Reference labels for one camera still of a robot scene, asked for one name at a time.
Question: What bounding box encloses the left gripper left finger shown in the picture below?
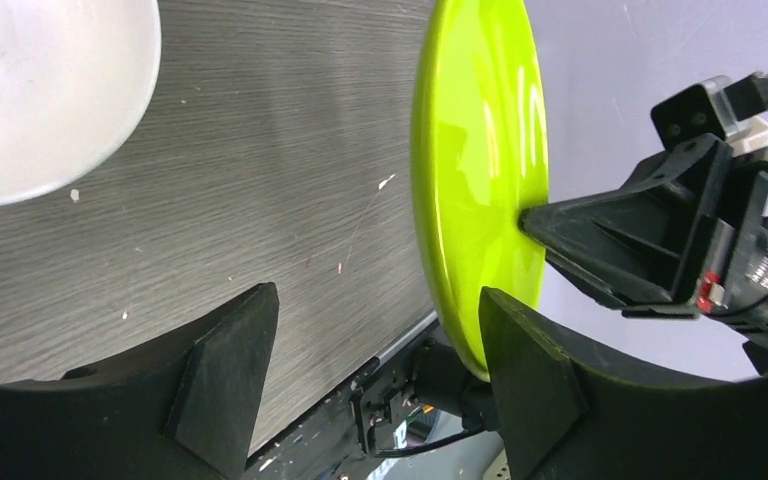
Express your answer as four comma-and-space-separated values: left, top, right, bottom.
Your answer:
0, 282, 279, 479

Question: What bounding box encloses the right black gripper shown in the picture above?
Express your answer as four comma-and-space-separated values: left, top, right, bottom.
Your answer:
519, 135, 768, 358

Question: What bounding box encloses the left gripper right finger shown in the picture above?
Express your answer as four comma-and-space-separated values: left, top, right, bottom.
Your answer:
479, 287, 768, 479

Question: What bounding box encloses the lime green plate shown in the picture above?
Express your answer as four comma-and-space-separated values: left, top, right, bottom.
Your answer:
410, 0, 549, 380

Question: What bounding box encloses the white ceramic bowl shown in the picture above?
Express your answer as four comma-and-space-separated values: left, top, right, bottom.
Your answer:
0, 1, 162, 206

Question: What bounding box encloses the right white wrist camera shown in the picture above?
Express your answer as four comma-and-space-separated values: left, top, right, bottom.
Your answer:
650, 72, 768, 155

